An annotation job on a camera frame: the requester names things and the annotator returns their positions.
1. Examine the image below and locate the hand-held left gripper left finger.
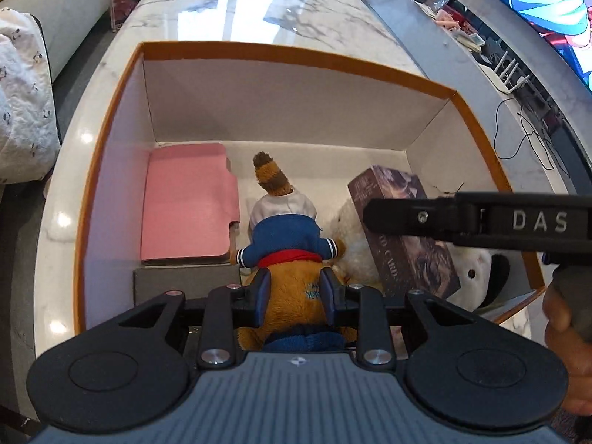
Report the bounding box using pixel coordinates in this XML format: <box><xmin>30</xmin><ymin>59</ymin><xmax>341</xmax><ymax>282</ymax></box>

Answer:
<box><xmin>115</xmin><ymin>268</ymin><xmax>273</xmax><ymax>371</ymax></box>

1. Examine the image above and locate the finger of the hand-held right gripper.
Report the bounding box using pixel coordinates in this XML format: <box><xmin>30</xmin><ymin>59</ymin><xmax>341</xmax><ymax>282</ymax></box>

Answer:
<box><xmin>363</xmin><ymin>195</ymin><xmax>482</xmax><ymax>242</ymax></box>

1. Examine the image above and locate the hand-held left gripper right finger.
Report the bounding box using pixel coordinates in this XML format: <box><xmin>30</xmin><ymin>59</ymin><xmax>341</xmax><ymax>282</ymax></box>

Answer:
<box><xmin>321</xmin><ymin>268</ymin><xmax>473</xmax><ymax>367</ymax></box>

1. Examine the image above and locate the dark purple card box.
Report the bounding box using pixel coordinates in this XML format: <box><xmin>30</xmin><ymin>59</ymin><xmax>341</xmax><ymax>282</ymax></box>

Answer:
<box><xmin>347</xmin><ymin>165</ymin><xmax>462</xmax><ymax>299</ymax></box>

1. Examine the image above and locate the black and white panda plush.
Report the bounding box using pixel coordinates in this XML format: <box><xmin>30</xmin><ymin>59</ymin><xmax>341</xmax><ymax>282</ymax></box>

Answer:
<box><xmin>329</xmin><ymin>198</ymin><xmax>512</xmax><ymax>313</ymax></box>

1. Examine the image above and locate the brown plush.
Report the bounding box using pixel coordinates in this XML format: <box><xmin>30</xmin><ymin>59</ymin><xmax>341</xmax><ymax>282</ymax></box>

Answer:
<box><xmin>229</xmin><ymin>150</ymin><xmax>367</xmax><ymax>353</ymax></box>

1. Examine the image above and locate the dark grey box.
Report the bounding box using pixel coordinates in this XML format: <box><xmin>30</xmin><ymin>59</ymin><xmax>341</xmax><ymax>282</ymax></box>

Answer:
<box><xmin>133</xmin><ymin>263</ymin><xmax>244</xmax><ymax>308</ymax></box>

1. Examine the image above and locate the pink notebook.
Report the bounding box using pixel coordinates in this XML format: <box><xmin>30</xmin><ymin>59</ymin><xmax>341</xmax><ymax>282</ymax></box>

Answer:
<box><xmin>140</xmin><ymin>143</ymin><xmax>242</xmax><ymax>267</ymax></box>

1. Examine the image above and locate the orange cardboard box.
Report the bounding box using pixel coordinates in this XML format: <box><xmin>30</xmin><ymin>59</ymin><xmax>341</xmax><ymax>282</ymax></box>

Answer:
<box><xmin>74</xmin><ymin>41</ymin><xmax>547</xmax><ymax>334</ymax></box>

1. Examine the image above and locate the person's right hand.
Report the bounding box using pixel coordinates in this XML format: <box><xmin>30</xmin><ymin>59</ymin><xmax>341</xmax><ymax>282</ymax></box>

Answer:
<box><xmin>542</xmin><ymin>281</ymin><xmax>592</xmax><ymax>419</ymax></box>

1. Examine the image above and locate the white router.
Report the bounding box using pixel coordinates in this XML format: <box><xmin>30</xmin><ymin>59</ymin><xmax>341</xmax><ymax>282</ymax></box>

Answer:
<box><xmin>481</xmin><ymin>51</ymin><xmax>534</xmax><ymax>96</ymax></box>

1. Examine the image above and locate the white marble television console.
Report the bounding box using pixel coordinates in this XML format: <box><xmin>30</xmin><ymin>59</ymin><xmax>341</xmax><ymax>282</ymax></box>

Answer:
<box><xmin>361</xmin><ymin>0</ymin><xmax>592</xmax><ymax>195</ymax></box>

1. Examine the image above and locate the small white device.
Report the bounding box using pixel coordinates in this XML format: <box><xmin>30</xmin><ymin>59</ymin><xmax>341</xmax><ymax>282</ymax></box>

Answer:
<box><xmin>455</xmin><ymin>32</ymin><xmax>484</xmax><ymax>52</ymax></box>

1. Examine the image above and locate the small pink item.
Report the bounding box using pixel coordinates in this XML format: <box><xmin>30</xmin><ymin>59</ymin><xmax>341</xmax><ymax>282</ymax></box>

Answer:
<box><xmin>435</xmin><ymin>9</ymin><xmax>464</xmax><ymax>31</ymax></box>

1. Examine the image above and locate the large television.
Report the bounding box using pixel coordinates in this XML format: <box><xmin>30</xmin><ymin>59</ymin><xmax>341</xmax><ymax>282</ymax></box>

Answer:
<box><xmin>475</xmin><ymin>0</ymin><xmax>592</xmax><ymax>91</ymax></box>

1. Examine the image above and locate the white printed blanket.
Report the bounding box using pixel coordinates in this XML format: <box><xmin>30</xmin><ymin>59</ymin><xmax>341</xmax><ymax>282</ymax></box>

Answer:
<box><xmin>0</xmin><ymin>7</ymin><xmax>63</xmax><ymax>184</ymax></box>

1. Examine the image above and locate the grey sofa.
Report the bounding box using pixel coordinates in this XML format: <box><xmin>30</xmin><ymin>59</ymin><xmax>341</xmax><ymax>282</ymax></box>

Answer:
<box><xmin>0</xmin><ymin>0</ymin><xmax>114</xmax><ymax>85</ymax></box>

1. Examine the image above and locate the black cable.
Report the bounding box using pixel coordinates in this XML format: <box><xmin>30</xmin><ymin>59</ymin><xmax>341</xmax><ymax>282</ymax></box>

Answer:
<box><xmin>492</xmin><ymin>97</ymin><xmax>556</xmax><ymax>173</ymax></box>

